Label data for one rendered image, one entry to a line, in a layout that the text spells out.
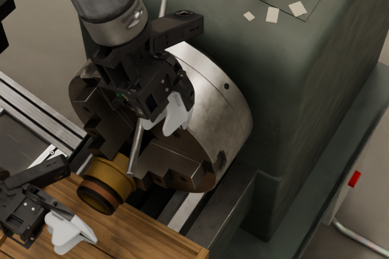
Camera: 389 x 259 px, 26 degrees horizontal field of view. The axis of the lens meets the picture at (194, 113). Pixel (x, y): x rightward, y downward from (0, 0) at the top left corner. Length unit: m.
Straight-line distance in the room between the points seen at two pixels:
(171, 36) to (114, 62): 0.10
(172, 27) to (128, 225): 0.64
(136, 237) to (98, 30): 0.70
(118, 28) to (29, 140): 1.55
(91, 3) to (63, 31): 2.01
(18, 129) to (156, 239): 1.02
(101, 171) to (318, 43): 0.42
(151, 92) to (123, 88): 0.04
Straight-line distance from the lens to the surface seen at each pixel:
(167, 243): 1.61
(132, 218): 1.64
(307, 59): 1.39
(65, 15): 3.02
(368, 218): 2.65
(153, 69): 1.06
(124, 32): 1.00
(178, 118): 1.14
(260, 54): 1.40
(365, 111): 2.18
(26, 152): 2.51
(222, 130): 1.41
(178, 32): 1.09
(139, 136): 1.20
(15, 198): 1.43
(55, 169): 1.46
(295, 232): 2.01
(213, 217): 1.66
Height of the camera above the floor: 2.39
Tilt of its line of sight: 60 degrees down
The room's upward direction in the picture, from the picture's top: straight up
